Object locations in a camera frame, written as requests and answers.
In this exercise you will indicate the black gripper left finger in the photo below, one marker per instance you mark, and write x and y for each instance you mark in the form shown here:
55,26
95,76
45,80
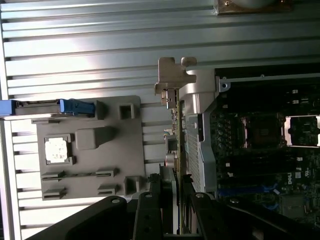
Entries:
147,220

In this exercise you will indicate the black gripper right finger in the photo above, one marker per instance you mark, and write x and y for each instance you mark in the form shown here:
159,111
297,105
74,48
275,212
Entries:
207,220

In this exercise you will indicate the open PC case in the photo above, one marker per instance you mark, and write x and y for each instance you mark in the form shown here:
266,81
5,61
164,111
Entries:
207,155

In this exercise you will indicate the grey parts rack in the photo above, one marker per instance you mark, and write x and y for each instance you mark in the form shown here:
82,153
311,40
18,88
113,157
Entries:
112,160

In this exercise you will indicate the green motherboard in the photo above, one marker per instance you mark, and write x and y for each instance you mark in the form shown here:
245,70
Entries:
300,175

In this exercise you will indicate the CPU socket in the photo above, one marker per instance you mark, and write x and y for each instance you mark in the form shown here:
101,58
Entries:
262,130

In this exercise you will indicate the silver CPU chip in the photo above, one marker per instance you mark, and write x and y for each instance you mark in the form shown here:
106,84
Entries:
56,150

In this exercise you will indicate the metal socket cover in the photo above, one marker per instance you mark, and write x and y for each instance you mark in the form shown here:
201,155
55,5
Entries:
302,130

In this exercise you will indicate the hard disk in blue carrier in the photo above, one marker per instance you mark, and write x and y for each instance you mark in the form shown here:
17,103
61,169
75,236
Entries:
75,107

